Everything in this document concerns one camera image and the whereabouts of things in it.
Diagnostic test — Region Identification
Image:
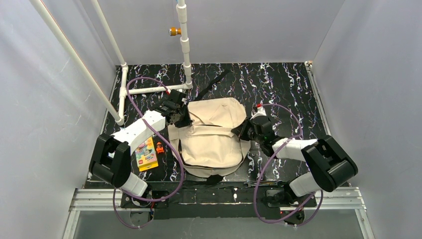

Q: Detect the small orange toy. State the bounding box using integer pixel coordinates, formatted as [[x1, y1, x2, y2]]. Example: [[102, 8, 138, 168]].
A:
[[156, 142, 165, 154]]

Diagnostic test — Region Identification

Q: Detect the beige student backpack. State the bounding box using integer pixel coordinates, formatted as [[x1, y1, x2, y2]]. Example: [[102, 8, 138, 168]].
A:
[[167, 70, 251, 185]]

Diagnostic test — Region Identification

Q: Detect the yellow crayon box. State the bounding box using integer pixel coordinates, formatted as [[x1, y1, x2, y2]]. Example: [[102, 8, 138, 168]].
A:
[[135, 137, 158, 172]]

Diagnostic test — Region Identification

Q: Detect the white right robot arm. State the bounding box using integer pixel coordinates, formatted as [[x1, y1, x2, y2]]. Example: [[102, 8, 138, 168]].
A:
[[232, 116, 358, 199]]

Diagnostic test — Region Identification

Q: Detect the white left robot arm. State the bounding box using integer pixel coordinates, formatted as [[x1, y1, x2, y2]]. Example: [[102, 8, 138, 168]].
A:
[[89, 90, 192, 201]]

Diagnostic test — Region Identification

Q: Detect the steel wrench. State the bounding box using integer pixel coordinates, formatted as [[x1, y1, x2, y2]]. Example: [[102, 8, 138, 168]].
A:
[[243, 181, 284, 188]]

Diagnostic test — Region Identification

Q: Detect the orange knob on pipe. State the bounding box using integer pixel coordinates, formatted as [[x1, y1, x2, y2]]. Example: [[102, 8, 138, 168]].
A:
[[169, 27, 182, 36]]

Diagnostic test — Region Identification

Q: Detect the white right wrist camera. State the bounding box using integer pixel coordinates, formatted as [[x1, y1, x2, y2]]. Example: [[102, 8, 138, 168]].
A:
[[251, 104, 267, 119]]

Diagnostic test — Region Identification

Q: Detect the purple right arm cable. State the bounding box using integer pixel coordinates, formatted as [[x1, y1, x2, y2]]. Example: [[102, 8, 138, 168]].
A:
[[252, 103, 324, 228]]

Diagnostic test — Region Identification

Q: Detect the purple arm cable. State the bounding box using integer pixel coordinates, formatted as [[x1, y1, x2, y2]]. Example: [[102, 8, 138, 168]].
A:
[[112, 77, 185, 230], [252, 103, 324, 228]]

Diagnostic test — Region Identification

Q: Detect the white pvc pipe frame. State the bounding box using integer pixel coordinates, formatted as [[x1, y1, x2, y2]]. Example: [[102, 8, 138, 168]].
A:
[[29, 0, 194, 126]]

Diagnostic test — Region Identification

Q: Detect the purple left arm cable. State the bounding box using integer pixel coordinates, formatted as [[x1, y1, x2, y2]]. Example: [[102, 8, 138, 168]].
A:
[[112, 77, 185, 230]]

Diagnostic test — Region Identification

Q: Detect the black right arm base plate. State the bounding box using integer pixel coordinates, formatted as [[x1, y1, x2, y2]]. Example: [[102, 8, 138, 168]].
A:
[[259, 188, 311, 208]]

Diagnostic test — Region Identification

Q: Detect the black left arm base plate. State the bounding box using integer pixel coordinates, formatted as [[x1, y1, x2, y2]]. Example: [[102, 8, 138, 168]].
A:
[[120, 189, 168, 209]]

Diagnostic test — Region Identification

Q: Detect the aluminium rail frame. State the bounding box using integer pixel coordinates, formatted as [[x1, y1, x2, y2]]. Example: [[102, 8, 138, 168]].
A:
[[64, 183, 374, 239]]

